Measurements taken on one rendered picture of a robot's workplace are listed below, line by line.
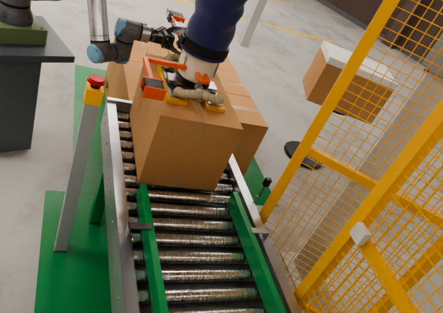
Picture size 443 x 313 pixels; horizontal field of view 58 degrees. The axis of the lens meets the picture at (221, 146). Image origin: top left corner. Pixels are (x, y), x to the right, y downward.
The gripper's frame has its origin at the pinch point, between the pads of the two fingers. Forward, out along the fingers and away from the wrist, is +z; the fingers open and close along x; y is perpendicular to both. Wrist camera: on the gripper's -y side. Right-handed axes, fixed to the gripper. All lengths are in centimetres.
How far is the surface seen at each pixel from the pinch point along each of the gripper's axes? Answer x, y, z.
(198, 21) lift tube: 22.9, 32.8, -8.5
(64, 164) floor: -108, -17, -46
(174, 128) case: -18, 56, -11
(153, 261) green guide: -44, 107, -20
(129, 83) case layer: -54, -42, -14
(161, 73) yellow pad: -10.9, 20.4, -13.5
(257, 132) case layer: -59, -16, 76
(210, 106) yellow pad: -10.9, 43.8, 6.7
